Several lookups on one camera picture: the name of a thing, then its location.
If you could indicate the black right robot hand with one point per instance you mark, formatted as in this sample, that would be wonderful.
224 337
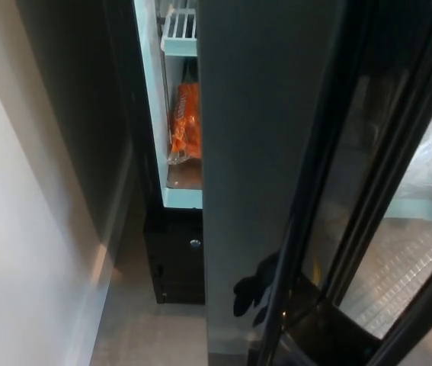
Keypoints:
248 291

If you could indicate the black framed glass refrigerator door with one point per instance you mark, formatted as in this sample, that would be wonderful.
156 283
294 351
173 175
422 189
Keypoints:
261 152

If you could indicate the round silver door lock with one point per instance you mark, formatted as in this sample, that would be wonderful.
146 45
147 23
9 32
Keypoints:
194 243

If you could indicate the black display refrigerator body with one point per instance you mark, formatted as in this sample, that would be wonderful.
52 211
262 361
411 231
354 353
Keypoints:
173 267

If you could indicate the bag of orange carrots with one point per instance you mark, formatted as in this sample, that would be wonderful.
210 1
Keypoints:
189 122

